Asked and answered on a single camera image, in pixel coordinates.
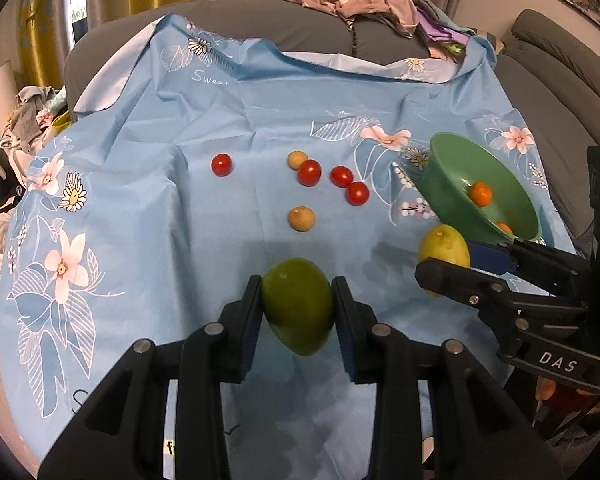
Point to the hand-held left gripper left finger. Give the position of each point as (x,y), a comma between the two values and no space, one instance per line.
(252,320)

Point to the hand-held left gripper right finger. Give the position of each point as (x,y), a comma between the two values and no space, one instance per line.
(342,320)

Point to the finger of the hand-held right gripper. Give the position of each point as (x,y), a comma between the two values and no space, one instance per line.
(450,277)
(490,260)

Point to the yellow lemon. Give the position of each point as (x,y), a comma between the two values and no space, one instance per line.
(442,247)

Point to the small orange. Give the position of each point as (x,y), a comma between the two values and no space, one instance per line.
(480,194)
(504,228)

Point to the green lime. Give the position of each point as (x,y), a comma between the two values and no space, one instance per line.
(297,312)

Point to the green plastic bowl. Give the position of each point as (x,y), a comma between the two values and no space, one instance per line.
(455,185)

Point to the tan longan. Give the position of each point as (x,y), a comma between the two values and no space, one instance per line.
(295,159)
(301,219)

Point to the red cherry tomato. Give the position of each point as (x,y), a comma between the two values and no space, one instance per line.
(358,193)
(221,164)
(309,172)
(341,176)

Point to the person's right hand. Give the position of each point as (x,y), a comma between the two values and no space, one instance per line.
(545,389)

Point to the blue floral cloth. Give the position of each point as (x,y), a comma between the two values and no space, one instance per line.
(180,235)

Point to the purple clothing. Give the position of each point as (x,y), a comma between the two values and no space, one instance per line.
(440,30)

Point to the grey sofa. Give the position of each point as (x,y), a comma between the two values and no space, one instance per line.
(305,30)

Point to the grey clothes pile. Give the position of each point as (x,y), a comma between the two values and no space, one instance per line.
(30,115)

